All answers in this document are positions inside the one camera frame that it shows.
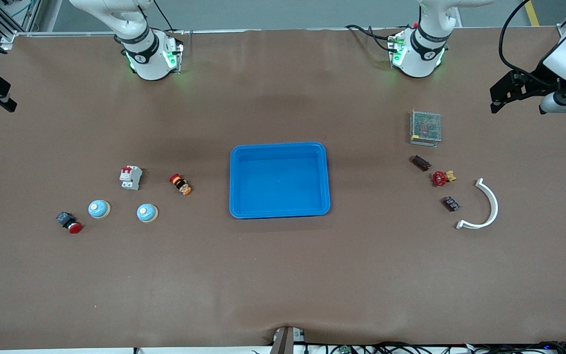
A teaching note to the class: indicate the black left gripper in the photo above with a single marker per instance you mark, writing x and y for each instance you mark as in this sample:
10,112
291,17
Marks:
540,79

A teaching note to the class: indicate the blue desk bell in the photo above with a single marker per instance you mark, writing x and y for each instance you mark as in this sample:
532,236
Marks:
99,209
147,213

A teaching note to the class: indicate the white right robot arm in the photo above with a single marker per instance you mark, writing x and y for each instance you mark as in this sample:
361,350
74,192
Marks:
148,59

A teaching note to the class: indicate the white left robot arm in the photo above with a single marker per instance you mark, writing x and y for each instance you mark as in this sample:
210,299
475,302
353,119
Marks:
423,51

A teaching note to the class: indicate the blue plastic tray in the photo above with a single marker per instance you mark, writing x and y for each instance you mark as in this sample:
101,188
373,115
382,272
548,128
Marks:
283,196

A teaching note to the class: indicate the metal mesh power supply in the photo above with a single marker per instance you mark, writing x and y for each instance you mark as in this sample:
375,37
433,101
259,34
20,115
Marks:
425,127

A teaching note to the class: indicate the white curved plastic piece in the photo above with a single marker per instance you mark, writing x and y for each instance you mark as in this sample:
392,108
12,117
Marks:
495,206

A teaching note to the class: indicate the red mushroom push button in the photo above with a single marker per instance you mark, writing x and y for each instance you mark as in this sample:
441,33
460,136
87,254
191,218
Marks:
69,222

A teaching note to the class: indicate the orange black emergency stop button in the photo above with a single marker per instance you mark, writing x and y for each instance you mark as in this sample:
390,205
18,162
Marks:
181,185

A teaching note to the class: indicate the brown table mat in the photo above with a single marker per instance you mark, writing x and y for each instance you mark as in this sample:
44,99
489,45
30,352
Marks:
283,275

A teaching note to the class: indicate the metal table edge clamp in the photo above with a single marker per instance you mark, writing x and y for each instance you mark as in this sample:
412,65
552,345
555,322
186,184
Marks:
288,341

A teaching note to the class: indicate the white circuit breaker red switch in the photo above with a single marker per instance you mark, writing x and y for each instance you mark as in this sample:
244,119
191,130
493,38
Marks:
130,178

